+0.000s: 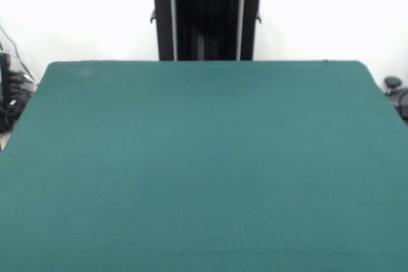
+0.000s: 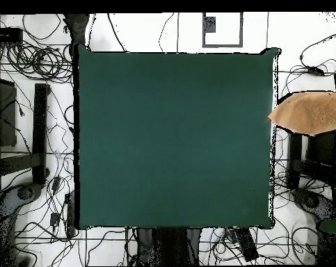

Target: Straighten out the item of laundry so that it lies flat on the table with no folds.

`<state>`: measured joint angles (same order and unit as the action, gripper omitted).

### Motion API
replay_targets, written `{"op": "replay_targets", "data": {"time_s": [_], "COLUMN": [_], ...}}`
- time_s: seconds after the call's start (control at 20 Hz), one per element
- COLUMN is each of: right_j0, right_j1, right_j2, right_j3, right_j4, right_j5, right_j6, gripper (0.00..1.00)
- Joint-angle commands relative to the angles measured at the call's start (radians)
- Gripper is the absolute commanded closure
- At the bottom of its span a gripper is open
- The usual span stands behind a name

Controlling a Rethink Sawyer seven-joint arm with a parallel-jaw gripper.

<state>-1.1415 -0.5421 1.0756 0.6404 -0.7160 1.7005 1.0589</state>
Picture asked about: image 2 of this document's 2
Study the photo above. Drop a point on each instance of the black chair seat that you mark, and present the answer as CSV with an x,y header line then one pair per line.
x,y
322,150

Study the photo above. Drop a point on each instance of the grey swivel chair base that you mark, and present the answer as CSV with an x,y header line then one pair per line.
x,y
6,205
312,203

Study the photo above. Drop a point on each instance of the black power strip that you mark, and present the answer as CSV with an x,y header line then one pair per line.
x,y
70,211
247,244

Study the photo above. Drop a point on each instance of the black metal stand foot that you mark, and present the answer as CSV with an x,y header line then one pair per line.
x,y
39,133
295,155

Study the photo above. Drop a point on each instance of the black power adapter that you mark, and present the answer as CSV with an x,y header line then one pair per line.
x,y
55,219
315,70

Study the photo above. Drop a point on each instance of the tan terry towel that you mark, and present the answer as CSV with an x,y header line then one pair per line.
x,y
309,114

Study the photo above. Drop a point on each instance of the black cabinet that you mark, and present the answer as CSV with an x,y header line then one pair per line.
x,y
5,111

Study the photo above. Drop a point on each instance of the black flat box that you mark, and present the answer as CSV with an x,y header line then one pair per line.
x,y
6,34

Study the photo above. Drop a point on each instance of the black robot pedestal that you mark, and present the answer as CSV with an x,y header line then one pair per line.
x,y
170,244

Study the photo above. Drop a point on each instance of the dark green table cloth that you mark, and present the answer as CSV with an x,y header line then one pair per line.
x,y
156,125

